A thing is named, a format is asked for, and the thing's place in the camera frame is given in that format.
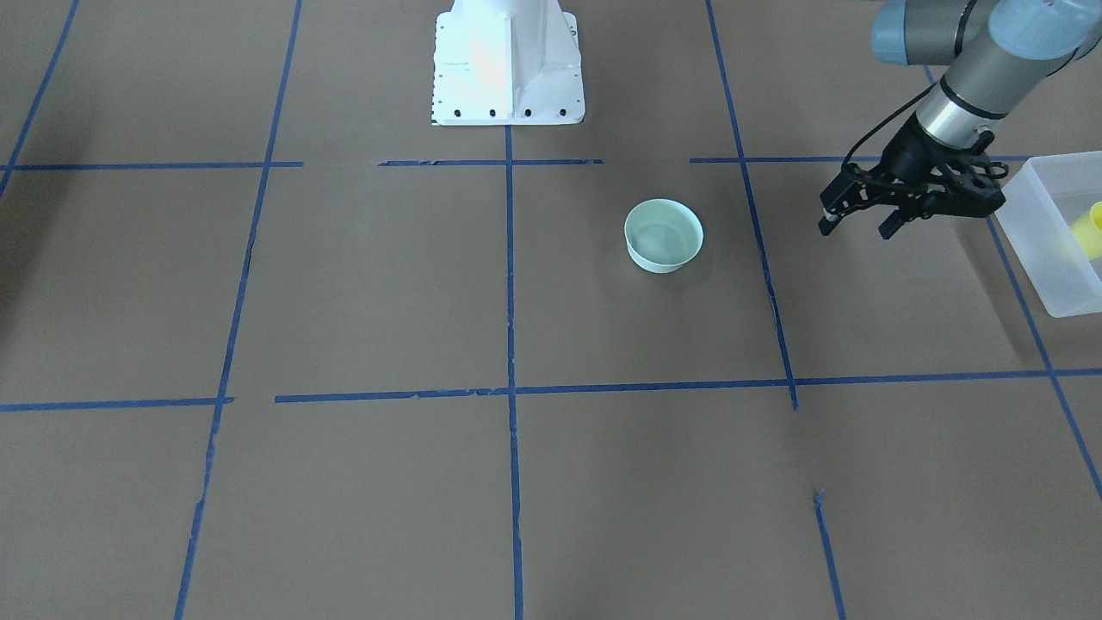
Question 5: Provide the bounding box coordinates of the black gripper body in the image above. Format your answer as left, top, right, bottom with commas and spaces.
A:
878, 116, 965, 191

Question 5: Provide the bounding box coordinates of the yellow plastic cup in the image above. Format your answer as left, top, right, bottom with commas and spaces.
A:
1069, 202, 1102, 262

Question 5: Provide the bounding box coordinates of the light green bowl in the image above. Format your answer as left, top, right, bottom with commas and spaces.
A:
623, 199, 705, 275

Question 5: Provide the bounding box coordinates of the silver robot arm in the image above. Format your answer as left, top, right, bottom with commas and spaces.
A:
818, 1, 1099, 239

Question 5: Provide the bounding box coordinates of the clear plastic bin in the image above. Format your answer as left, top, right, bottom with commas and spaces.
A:
996, 152, 1101, 318

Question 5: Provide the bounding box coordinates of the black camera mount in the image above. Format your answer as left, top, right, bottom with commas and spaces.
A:
926, 152, 1009, 219

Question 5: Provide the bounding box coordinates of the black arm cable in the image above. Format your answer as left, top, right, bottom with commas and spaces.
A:
842, 96, 926, 182

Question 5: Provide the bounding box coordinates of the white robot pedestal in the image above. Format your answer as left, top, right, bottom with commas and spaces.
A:
430, 1, 586, 127

